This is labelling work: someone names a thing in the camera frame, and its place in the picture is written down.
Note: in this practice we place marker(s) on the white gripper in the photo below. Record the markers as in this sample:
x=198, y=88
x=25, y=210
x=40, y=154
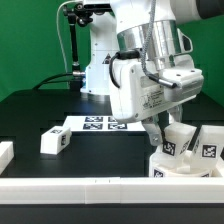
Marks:
x=138, y=98

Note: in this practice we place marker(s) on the white round stool seat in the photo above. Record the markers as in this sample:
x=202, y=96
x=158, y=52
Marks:
x=157, y=170

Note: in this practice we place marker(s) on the white front fence bar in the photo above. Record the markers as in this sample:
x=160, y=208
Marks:
x=111, y=190

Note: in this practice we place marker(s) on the white marker sheet with tags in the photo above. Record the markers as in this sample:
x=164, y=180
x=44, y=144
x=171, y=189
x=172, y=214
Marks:
x=99, y=123

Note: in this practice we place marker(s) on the white left fence piece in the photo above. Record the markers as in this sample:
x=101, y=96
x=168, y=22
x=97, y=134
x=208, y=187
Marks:
x=6, y=154

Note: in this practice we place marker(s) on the white camera on stand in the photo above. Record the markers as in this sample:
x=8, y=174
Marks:
x=97, y=5

